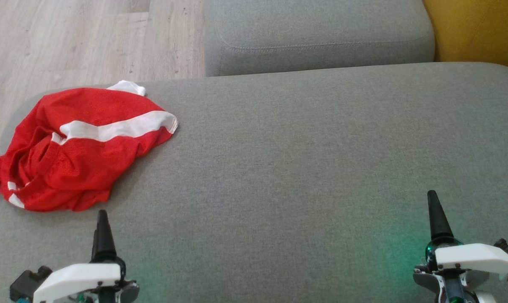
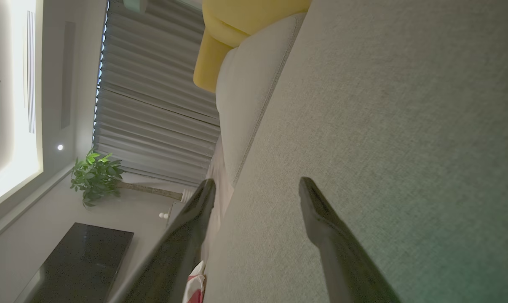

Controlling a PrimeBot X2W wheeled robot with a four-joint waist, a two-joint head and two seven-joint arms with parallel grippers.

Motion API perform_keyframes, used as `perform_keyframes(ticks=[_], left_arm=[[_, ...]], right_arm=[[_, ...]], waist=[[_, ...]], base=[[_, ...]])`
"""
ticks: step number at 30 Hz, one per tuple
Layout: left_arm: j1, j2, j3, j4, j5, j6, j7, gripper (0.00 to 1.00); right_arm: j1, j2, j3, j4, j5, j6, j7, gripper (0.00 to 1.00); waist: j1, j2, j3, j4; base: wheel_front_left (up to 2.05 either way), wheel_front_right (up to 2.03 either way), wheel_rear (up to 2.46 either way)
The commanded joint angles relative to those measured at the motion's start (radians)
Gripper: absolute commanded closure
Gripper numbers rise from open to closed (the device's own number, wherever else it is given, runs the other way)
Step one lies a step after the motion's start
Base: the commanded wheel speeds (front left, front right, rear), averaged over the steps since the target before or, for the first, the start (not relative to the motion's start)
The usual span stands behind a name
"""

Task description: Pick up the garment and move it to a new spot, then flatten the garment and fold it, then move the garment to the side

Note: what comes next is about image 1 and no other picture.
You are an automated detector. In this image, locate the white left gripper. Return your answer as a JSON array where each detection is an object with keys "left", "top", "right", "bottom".
[{"left": 33, "top": 210, "right": 141, "bottom": 303}]

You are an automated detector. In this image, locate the grey fabric sofa seat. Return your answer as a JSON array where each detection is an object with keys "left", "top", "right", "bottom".
[{"left": 0, "top": 62, "right": 508, "bottom": 303}]

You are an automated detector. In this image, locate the grey sofa back cushion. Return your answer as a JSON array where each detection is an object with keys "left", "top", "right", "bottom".
[{"left": 204, "top": 0, "right": 436, "bottom": 77}]

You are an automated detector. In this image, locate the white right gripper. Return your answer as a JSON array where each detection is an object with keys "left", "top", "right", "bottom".
[{"left": 414, "top": 190, "right": 508, "bottom": 303}]

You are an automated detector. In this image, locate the mustard yellow cushion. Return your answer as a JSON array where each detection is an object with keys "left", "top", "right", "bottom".
[{"left": 422, "top": 0, "right": 508, "bottom": 73}]

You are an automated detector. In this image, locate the red jersey with white trim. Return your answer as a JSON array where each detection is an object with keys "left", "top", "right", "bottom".
[{"left": 0, "top": 80, "right": 179, "bottom": 212}]

